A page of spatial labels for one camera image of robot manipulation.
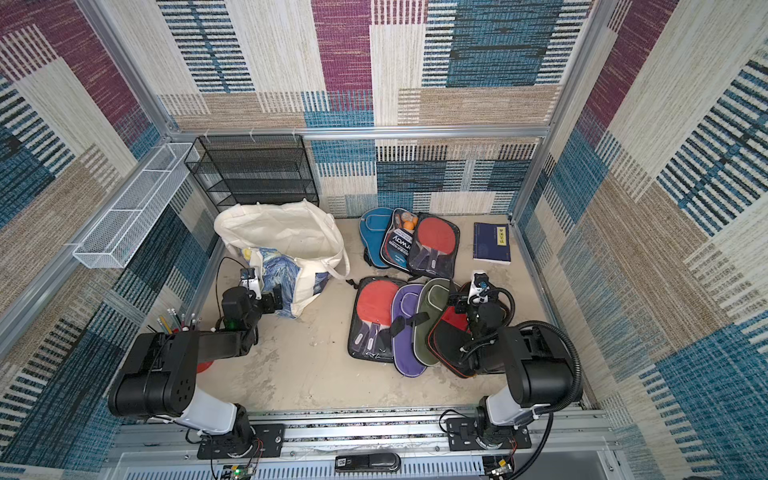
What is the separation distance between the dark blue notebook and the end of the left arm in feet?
2.21

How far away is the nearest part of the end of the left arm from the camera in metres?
0.86

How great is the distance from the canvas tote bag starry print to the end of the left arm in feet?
0.06

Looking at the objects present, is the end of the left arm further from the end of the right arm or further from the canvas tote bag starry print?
the end of the right arm

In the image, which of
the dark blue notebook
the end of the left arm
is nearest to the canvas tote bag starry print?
the end of the left arm

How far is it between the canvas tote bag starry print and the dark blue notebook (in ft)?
1.60

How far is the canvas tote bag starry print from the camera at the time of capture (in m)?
0.86
